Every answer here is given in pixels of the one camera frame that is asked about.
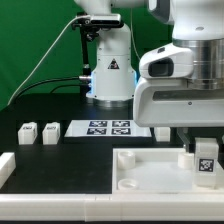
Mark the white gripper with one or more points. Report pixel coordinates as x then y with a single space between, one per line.
170 103

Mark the white square table top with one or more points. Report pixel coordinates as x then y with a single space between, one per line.
158 170

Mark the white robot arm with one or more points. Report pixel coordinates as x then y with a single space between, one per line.
196 53

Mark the white plate with AprilTags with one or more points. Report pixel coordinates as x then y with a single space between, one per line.
106 128

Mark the white L-shaped obstacle fence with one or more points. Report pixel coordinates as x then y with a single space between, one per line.
112 207

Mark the camera on black stand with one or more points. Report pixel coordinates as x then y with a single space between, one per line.
89 27

